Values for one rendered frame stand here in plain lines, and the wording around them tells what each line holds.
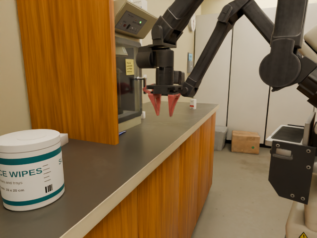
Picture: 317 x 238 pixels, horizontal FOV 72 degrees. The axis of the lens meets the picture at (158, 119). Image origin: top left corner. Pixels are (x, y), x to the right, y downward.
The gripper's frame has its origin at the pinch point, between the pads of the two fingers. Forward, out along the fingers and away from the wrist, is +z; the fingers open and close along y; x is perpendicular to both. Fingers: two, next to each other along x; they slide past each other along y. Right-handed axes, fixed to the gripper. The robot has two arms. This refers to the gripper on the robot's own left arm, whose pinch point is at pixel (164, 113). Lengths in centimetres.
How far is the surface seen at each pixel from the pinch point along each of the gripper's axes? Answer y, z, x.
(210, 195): 5, 110, -144
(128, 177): 4.1, 16.0, 16.4
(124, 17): 25.9, -35.7, -19.2
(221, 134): 14, 82, -282
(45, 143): 13.4, 1.9, 34.2
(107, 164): 15.2, 16.0, 10.8
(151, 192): 6.0, 31.3, -2.9
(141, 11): 22, -39, -27
